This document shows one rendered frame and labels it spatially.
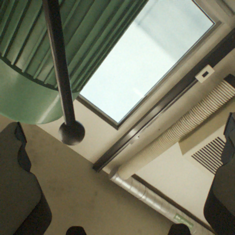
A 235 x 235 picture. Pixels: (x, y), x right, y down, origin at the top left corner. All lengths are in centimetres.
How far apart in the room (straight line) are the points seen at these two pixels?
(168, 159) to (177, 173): 23
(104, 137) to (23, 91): 169
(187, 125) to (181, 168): 70
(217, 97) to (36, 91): 147
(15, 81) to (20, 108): 5
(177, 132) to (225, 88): 52
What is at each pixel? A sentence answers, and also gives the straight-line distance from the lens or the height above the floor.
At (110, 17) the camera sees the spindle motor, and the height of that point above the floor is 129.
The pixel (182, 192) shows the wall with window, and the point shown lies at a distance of 250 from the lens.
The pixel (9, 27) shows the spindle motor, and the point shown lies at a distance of 29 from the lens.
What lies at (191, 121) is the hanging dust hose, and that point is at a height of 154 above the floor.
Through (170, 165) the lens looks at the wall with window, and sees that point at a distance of 217.
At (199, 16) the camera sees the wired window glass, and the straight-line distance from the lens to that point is 173.
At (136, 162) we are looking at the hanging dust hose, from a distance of 190.
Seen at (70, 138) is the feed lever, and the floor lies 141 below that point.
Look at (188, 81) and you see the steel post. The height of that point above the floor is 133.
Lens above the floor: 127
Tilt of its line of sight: 25 degrees up
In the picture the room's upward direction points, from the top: 137 degrees counter-clockwise
